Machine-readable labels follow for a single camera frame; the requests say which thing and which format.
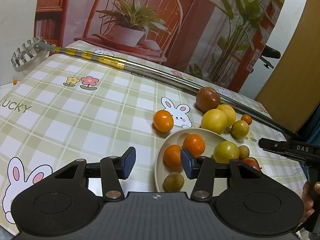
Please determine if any telescopic metal rake pole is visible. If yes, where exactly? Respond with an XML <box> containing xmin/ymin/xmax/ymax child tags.
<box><xmin>11</xmin><ymin>37</ymin><xmax>297</xmax><ymax>137</ymax></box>

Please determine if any yellow-green small citrus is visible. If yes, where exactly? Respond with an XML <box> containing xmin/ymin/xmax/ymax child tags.
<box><xmin>231</xmin><ymin>120</ymin><xmax>249</xmax><ymax>139</ymax></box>

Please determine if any orange mandarin on plate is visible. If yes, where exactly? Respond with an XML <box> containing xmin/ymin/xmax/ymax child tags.
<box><xmin>163</xmin><ymin>145</ymin><xmax>182</xmax><ymax>170</ymax></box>

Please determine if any beige round plate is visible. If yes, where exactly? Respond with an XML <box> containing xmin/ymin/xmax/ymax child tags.
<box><xmin>154</xmin><ymin>128</ymin><xmax>243</xmax><ymax>197</ymax></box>

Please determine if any tiny orange mandarin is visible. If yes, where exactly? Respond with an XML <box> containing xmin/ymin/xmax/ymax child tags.
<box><xmin>241</xmin><ymin>114</ymin><xmax>252</xmax><ymax>126</ymax></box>

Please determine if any brown kiwi on plate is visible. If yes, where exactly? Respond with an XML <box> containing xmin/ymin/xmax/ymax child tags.
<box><xmin>163</xmin><ymin>172</ymin><xmax>184</xmax><ymax>192</ymax></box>

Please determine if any printed backdrop poster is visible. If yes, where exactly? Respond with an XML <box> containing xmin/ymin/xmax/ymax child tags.
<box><xmin>34</xmin><ymin>0</ymin><xmax>285</xmax><ymax>92</ymax></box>

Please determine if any right hand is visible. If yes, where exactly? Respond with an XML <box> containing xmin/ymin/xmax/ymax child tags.
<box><xmin>302</xmin><ymin>181</ymin><xmax>314</xmax><ymax>223</ymax></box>

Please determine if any orange mandarin on table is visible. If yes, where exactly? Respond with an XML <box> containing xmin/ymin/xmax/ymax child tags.
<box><xmin>153</xmin><ymin>110</ymin><xmax>174</xmax><ymax>133</ymax></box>

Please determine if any wooden door panel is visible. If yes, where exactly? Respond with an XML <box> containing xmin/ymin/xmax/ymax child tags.
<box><xmin>255</xmin><ymin>0</ymin><xmax>319</xmax><ymax>137</ymax></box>

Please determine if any large yellow citrus front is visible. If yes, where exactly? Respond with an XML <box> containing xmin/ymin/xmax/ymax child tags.
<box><xmin>201</xmin><ymin>109</ymin><xmax>227</xmax><ymax>134</ymax></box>

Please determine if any dark red apple rear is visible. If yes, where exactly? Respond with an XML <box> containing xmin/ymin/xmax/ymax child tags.
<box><xmin>196</xmin><ymin>87</ymin><xmax>221</xmax><ymax>113</ymax></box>

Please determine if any yellow citrus rear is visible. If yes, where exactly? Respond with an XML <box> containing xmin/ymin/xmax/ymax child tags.
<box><xmin>217</xmin><ymin>104</ymin><xmax>236</xmax><ymax>127</ymax></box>

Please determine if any small brown fruit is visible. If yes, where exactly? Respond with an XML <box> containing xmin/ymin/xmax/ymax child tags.
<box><xmin>238</xmin><ymin>145</ymin><xmax>249</xmax><ymax>160</ymax></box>

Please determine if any yellow-green fruit on plate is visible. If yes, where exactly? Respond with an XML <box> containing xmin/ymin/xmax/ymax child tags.
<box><xmin>213</xmin><ymin>141</ymin><xmax>240</xmax><ymax>164</ymax></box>

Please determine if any checked bunny tablecloth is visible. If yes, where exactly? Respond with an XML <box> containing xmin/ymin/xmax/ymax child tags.
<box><xmin>0</xmin><ymin>39</ymin><xmax>311</xmax><ymax>237</ymax></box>

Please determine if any red apple on plate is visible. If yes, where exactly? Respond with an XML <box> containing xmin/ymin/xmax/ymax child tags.
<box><xmin>242</xmin><ymin>157</ymin><xmax>261</xmax><ymax>171</ymax></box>

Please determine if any black exercise bike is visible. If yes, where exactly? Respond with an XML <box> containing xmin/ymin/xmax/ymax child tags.
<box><xmin>259</xmin><ymin>45</ymin><xmax>281</xmax><ymax>69</ymax></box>

